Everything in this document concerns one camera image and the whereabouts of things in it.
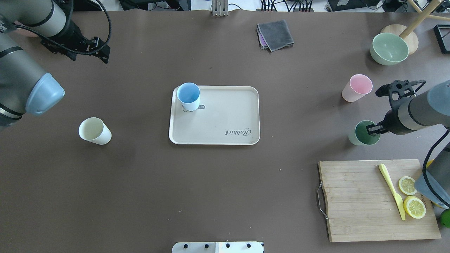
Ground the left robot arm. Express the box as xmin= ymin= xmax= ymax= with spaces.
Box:
xmin=0 ymin=0 xmax=110 ymax=130

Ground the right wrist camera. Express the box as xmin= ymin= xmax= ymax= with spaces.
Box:
xmin=375 ymin=80 xmax=426 ymax=110

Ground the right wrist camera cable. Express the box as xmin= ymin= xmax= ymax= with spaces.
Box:
xmin=422 ymin=130 xmax=450 ymax=208

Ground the upper lemon slice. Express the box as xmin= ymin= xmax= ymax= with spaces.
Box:
xmin=398 ymin=176 xmax=417 ymax=196

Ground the purple folded cloth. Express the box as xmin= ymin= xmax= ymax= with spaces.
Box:
xmin=257 ymin=29 xmax=268 ymax=50

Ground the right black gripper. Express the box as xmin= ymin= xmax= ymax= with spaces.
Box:
xmin=367 ymin=121 xmax=389 ymax=136

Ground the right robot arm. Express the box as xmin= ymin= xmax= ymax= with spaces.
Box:
xmin=366 ymin=80 xmax=450 ymax=209

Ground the green plastic bowl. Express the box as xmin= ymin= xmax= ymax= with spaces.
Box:
xmin=370 ymin=33 xmax=409 ymax=66

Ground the lemon slice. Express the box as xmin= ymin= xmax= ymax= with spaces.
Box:
xmin=403 ymin=196 xmax=426 ymax=219
xmin=398 ymin=176 xmax=417 ymax=196

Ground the green lime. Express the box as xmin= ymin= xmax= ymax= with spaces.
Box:
xmin=440 ymin=209 xmax=450 ymax=228

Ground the yellow plastic knife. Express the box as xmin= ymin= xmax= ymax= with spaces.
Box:
xmin=378 ymin=163 xmax=406 ymax=221

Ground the grey folded cloth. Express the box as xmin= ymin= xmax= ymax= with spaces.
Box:
xmin=257 ymin=19 xmax=294 ymax=52

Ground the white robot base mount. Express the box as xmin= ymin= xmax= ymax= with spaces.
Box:
xmin=172 ymin=241 xmax=265 ymax=253

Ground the lower lemon slice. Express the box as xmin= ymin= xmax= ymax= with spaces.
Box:
xmin=403 ymin=196 xmax=426 ymax=219

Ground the mint green plastic cup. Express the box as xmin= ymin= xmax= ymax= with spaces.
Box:
xmin=348 ymin=120 xmax=381 ymax=145

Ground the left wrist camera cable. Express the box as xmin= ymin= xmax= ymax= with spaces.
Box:
xmin=14 ymin=0 xmax=112 ymax=55

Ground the bamboo cutting board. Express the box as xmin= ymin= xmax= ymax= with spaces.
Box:
xmin=318 ymin=160 xmax=441 ymax=243

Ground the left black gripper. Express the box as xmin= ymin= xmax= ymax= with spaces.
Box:
xmin=41 ymin=37 xmax=110 ymax=64

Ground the cream white plastic cup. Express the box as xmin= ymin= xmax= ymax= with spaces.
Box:
xmin=78 ymin=117 xmax=111 ymax=145

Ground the light blue plastic cup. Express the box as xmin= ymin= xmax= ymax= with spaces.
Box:
xmin=176 ymin=82 xmax=200 ymax=111

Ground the aluminium camera post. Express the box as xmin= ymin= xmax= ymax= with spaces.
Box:
xmin=211 ymin=0 xmax=229 ymax=17

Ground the pink plastic cup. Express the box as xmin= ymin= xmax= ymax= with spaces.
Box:
xmin=342 ymin=74 xmax=373 ymax=102

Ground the wooden cup drying rack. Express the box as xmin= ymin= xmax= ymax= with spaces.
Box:
xmin=381 ymin=0 xmax=450 ymax=55

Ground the cream rectangular serving tray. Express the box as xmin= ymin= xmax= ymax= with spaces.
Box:
xmin=168 ymin=85 xmax=260 ymax=145

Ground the black glass holder tray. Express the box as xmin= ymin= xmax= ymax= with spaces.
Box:
xmin=433 ymin=25 xmax=450 ymax=54

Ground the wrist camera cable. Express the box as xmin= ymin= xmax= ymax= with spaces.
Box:
xmin=422 ymin=130 xmax=450 ymax=208
xmin=14 ymin=0 xmax=112 ymax=55

